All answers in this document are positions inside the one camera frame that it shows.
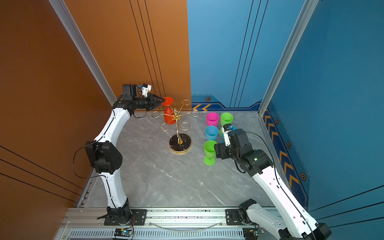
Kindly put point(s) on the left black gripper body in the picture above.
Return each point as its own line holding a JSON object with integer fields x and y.
{"x": 147, "y": 103}

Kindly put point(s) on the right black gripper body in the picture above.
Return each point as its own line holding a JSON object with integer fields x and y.
{"x": 225, "y": 151}

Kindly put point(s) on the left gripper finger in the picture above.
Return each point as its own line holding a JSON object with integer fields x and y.
{"x": 156, "y": 105}
{"x": 155, "y": 98}

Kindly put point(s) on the green wine glass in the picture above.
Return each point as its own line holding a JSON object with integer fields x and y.
{"x": 226, "y": 118}
{"x": 210, "y": 152}

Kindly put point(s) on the red wine glass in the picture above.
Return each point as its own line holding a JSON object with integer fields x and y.
{"x": 168, "y": 113}

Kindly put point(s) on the blue wine glass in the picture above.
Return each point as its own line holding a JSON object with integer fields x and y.
{"x": 211, "y": 133}
{"x": 233, "y": 128}

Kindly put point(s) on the magenta wine glass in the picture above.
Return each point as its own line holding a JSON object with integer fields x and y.
{"x": 212, "y": 119}

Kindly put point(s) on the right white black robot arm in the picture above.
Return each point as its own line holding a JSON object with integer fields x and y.
{"x": 294, "y": 222}

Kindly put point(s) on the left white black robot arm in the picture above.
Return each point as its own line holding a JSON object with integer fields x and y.
{"x": 105, "y": 158}

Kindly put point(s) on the gold wine glass rack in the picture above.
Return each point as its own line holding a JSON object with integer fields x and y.
{"x": 180, "y": 143}

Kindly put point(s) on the right green circuit board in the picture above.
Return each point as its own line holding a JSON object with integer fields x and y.
{"x": 252, "y": 233}

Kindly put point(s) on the green circuit board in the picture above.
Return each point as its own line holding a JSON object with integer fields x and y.
{"x": 123, "y": 234}
{"x": 252, "y": 233}

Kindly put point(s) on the left green circuit board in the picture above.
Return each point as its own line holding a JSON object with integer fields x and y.
{"x": 123, "y": 234}

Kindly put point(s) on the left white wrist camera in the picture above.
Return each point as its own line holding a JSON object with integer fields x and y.
{"x": 144, "y": 90}

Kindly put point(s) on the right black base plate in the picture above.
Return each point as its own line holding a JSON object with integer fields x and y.
{"x": 238, "y": 217}

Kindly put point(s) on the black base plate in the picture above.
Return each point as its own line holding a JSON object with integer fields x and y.
{"x": 238, "y": 217}
{"x": 138, "y": 216}

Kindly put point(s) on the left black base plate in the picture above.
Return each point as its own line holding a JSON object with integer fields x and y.
{"x": 138, "y": 216}

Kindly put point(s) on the left aluminium corner post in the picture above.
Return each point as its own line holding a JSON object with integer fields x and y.
{"x": 78, "y": 39}

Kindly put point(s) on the aluminium corner post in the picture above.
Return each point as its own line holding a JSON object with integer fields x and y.
{"x": 78, "y": 39}
{"x": 302, "y": 21}

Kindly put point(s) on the aluminium front rail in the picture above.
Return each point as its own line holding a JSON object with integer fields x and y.
{"x": 194, "y": 223}

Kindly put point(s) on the right aluminium corner post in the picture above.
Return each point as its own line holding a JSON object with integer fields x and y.
{"x": 302, "y": 21}

